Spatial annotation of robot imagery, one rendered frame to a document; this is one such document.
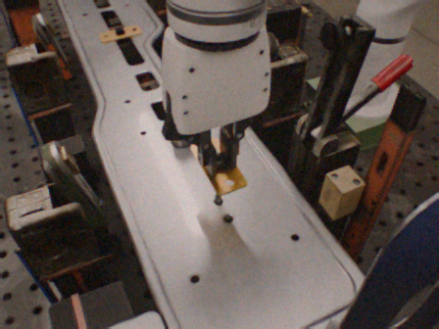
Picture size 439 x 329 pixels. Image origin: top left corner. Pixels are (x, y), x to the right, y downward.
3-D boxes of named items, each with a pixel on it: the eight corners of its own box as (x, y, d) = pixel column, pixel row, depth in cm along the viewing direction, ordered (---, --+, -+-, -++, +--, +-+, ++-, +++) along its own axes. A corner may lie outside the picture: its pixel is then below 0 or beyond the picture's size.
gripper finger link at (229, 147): (245, 100, 46) (243, 144, 51) (219, 108, 45) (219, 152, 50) (260, 117, 44) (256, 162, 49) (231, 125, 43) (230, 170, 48)
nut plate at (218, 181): (188, 147, 51) (188, 140, 50) (218, 138, 52) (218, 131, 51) (218, 197, 46) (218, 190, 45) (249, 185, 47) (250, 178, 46)
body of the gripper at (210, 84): (249, -13, 39) (245, 83, 47) (146, 9, 36) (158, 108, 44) (291, 22, 34) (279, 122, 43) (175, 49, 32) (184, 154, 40)
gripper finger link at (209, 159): (204, 112, 45) (206, 157, 49) (175, 120, 44) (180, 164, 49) (217, 130, 43) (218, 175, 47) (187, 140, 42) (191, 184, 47)
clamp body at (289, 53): (231, 194, 94) (236, 45, 67) (276, 177, 97) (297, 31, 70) (251, 225, 88) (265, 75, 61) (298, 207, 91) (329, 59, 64)
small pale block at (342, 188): (286, 307, 75) (324, 173, 49) (303, 300, 76) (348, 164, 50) (296, 324, 73) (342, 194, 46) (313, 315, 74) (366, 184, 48)
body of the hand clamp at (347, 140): (272, 263, 82) (298, 128, 56) (303, 250, 84) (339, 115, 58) (288, 288, 78) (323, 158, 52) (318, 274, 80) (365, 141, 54)
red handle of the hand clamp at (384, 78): (301, 123, 54) (397, 44, 52) (307, 132, 56) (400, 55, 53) (319, 145, 52) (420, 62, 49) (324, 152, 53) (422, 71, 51)
